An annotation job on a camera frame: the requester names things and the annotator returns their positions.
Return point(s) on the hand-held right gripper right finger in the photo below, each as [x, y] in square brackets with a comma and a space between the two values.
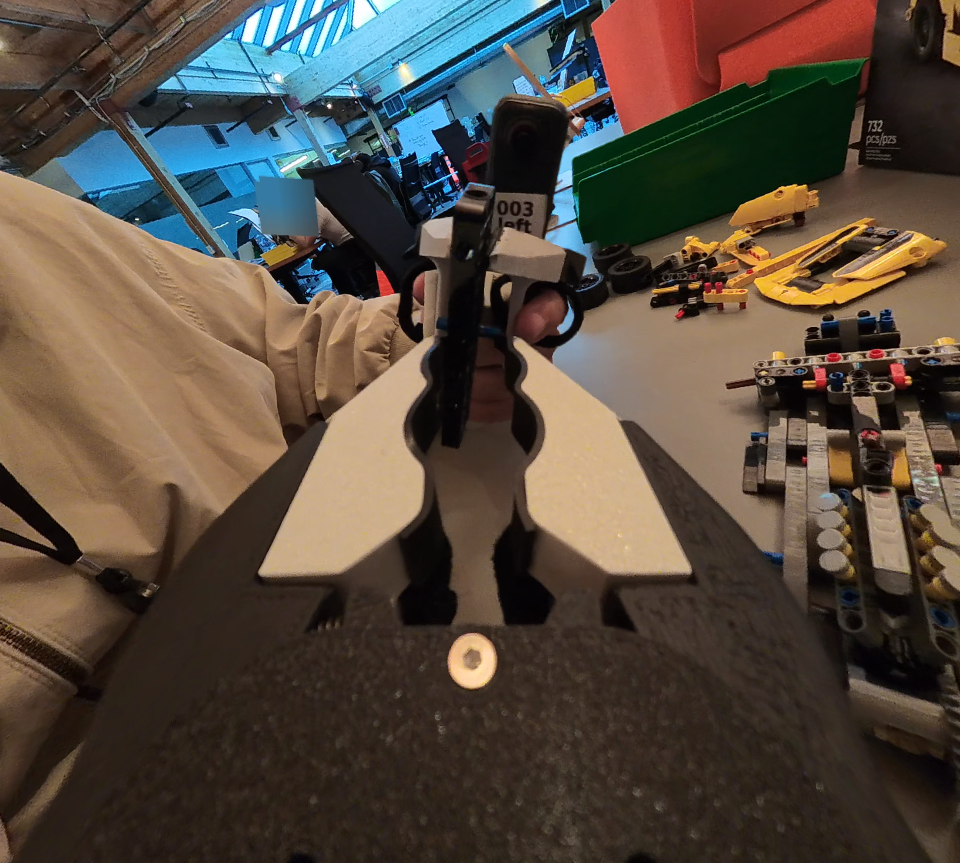
[600, 503]

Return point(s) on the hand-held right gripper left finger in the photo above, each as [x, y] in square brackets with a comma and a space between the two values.
[345, 503]

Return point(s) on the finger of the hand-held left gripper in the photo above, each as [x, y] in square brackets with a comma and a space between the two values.
[439, 240]
[536, 255]

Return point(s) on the black toy brick frame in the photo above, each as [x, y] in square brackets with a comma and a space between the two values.
[461, 383]

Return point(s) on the person's left forearm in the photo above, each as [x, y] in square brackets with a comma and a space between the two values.
[337, 360]

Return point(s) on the desk lamp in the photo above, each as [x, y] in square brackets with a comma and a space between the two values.
[540, 81]

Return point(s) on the person's left hand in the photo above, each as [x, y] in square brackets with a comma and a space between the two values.
[544, 315]

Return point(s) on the red chair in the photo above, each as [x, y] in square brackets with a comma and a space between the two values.
[472, 165]

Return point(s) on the black toy wheel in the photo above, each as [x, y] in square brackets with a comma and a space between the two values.
[592, 291]
[611, 254]
[630, 274]

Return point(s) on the large black office chair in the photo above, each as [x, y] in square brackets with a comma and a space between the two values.
[360, 218]

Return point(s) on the whiteboard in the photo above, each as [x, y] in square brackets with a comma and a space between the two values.
[420, 128]

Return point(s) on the small yellow toy connector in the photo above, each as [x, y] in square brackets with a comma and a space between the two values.
[697, 249]

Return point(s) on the green plastic bin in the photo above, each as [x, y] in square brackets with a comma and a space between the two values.
[712, 165]
[817, 69]

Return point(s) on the black yellow red toy subassembly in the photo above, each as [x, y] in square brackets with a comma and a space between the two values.
[724, 299]

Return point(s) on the yellow toy panel piece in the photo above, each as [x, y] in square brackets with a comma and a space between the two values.
[742, 244]

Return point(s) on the yellow toy fender piece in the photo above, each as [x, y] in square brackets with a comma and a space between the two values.
[776, 207]

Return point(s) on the orange felt furniture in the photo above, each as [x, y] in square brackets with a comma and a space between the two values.
[750, 15]

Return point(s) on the yellow toy car hood assembly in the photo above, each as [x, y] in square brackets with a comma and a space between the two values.
[802, 289]

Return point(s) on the toy car chassis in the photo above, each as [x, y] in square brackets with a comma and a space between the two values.
[885, 540]

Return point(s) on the toy car box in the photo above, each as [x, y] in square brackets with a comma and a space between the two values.
[900, 53]

